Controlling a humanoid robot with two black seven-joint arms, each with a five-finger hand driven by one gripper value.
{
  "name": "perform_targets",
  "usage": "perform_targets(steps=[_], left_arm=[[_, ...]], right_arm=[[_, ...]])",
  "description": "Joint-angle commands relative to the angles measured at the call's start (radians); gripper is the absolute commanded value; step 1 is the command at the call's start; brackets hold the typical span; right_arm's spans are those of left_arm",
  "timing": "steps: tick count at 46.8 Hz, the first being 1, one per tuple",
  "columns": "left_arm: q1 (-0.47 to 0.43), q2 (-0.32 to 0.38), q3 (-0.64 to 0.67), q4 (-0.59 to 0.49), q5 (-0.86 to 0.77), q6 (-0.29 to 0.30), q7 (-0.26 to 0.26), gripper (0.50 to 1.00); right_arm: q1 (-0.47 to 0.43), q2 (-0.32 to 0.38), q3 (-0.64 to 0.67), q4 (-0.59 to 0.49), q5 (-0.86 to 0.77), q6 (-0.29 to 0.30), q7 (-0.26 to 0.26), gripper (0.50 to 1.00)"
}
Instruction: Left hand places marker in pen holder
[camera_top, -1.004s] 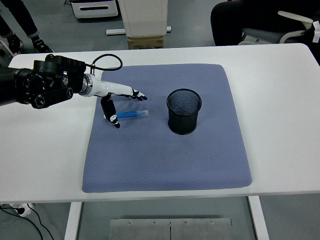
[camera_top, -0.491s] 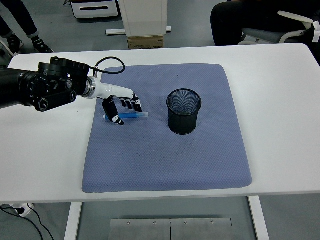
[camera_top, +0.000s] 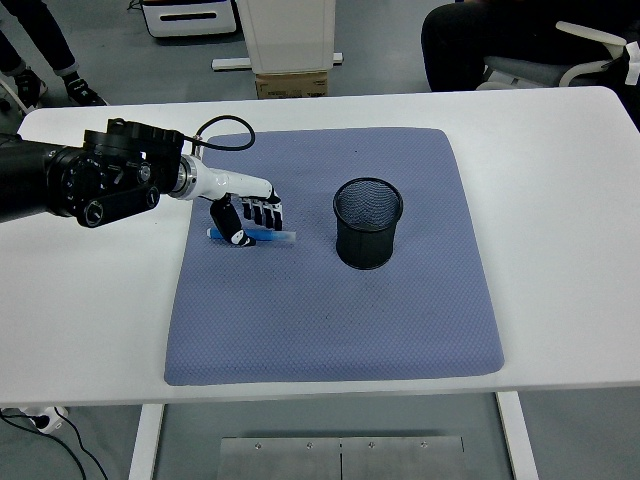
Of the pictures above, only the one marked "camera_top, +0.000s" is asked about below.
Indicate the blue marker with clear cap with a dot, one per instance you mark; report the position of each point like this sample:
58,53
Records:
272,235

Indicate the white power strip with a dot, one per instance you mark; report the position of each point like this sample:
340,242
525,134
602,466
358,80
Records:
47,419

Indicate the white table leg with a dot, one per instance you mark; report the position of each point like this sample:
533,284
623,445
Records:
145,445
517,440

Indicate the black mesh pen holder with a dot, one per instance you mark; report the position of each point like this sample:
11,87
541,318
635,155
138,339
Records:
367,245

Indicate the white box appliance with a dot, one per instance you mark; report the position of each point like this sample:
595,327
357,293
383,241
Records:
190,20

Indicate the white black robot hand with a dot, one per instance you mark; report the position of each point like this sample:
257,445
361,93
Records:
225,181

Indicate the white furniture leg with caster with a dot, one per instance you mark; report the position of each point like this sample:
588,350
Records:
12,95

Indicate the grey metal plate with screws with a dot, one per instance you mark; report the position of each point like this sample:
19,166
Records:
300,460

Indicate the brown cardboard box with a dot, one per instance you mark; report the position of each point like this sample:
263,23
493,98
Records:
292,86

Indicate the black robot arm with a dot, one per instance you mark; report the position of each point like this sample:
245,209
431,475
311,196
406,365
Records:
100,180

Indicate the person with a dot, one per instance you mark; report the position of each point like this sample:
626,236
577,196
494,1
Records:
50,40
475,45

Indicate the white pedestal cabinet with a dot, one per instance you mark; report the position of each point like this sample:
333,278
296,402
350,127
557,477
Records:
290,35

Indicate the white frame grey seat chair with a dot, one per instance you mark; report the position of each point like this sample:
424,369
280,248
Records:
530,70

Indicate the blue-grey textured mat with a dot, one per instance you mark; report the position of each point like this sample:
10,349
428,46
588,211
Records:
300,325

